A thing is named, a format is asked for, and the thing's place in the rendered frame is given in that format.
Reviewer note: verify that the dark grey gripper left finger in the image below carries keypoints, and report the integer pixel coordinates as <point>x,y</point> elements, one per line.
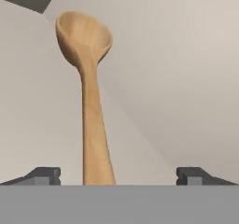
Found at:
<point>43,174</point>

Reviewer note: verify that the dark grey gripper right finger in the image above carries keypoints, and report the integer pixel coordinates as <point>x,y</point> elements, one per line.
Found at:
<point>193,174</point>

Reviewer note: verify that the wooden spoon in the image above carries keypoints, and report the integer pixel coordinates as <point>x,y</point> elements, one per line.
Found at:
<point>91,109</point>

